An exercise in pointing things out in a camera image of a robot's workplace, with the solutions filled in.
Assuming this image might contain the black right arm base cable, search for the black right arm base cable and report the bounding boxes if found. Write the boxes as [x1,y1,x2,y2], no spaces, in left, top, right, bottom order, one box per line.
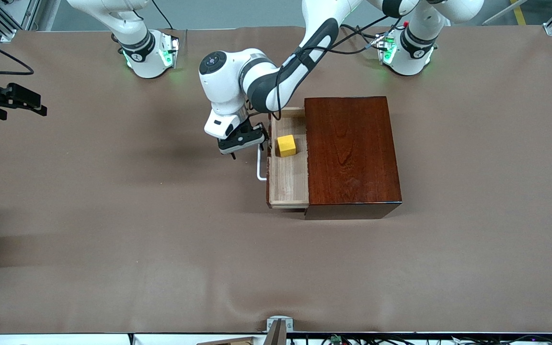
[150,0,174,30]

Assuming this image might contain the light wood drawer white handle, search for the light wood drawer white handle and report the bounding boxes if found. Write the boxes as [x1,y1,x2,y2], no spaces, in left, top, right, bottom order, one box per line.
[256,106,310,210]

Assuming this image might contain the grey camera post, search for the grey camera post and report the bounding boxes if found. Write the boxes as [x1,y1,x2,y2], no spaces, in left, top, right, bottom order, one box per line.
[264,320,287,345]

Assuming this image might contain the grey metal table clamp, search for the grey metal table clamp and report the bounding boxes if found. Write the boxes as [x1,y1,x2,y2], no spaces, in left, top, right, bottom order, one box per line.
[266,316,294,333]

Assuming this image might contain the black arm base cable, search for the black arm base cable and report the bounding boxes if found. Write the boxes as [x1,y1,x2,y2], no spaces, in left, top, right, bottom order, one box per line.
[341,24,383,52]
[150,0,174,30]

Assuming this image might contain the dark brown wooden cabinet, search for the dark brown wooden cabinet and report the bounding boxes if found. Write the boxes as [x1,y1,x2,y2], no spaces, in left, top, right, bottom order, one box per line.
[303,96,403,220]

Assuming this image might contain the brown table cloth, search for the brown table cloth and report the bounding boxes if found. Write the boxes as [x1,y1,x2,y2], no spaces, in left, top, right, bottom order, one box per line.
[0,25,552,334]

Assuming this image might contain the yellow block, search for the yellow block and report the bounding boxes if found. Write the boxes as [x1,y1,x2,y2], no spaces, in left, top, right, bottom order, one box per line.
[276,135,298,158]

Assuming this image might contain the black left arm base cable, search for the black left arm base cable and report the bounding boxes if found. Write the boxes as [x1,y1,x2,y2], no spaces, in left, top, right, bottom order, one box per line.
[341,24,383,52]

